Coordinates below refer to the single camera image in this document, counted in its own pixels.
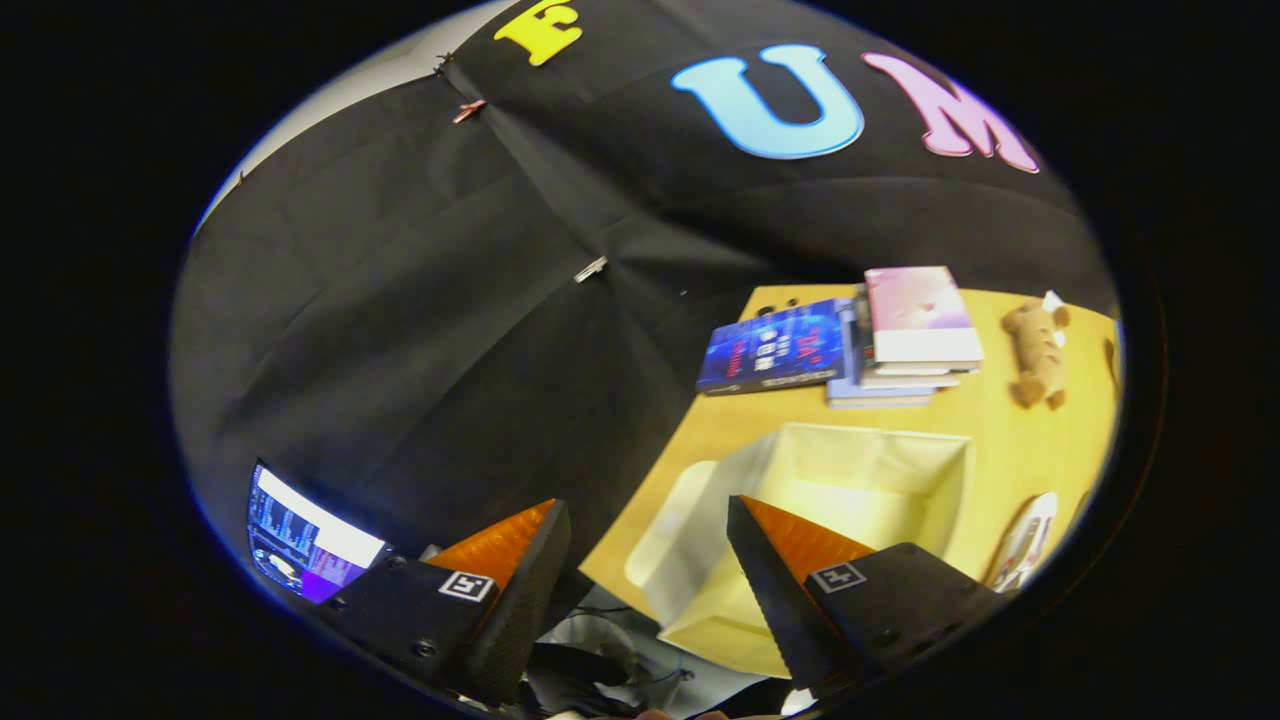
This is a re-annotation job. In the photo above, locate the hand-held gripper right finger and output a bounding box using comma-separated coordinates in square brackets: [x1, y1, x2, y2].
[725, 494, 1006, 693]

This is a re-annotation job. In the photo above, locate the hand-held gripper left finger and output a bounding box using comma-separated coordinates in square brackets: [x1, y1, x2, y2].
[318, 498, 573, 706]

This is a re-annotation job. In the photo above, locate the green fabric storage box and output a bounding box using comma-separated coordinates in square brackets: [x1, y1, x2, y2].
[624, 421, 976, 681]

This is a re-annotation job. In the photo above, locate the white canvas shoe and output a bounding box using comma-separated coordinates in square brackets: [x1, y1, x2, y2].
[984, 491, 1060, 594]

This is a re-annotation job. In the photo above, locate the pale blue book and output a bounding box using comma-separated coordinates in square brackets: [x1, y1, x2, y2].
[826, 300, 937, 410]

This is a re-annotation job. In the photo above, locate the computer screen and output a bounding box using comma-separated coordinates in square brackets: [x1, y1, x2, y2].
[246, 461, 392, 605]

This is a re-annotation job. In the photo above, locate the blue cover book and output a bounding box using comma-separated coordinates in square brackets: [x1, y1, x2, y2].
[696, 298, 853, 397]

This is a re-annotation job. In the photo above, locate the white-edged book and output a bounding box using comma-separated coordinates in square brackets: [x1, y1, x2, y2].
[858, 310, 963, 392]

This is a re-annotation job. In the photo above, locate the pink cover book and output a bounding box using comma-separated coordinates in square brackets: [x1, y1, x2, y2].
[864, 265, 985, 367]

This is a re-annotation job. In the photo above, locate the black backdrop cloth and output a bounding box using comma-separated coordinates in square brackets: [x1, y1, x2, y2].
[170, 0, 1117, 613]

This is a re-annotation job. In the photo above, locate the brown plush toy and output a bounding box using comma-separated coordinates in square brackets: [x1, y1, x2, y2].
[1001, 292, 1072, 412]

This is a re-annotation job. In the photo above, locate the black cable bundle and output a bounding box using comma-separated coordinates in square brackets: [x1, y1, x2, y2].
[525, 588, 766, 717]

